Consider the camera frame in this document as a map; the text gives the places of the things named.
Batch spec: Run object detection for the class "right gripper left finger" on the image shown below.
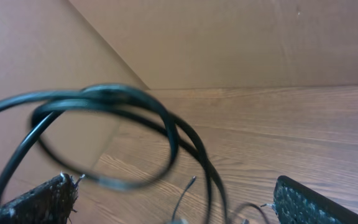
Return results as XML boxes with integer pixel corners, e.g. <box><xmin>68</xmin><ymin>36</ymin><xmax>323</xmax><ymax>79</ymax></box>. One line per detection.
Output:
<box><xmin>0</xmin><ymin>173</ymin><xmax>80</xmax><ymax>224</ymax></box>

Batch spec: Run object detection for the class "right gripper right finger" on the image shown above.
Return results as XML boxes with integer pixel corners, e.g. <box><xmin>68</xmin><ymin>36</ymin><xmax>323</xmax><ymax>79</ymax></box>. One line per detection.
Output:
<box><xmin>273</xmin><ymin>175</ymin><xmax>358</xmax><ymax>224</ymax></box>

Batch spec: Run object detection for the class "black usb cable long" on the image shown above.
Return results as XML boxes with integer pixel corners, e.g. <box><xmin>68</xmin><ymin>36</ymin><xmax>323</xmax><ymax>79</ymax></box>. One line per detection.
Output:
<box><xmin>170</xmin><ymin>176</ymin><xmax>196</xmax><ymax>223</ymax></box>

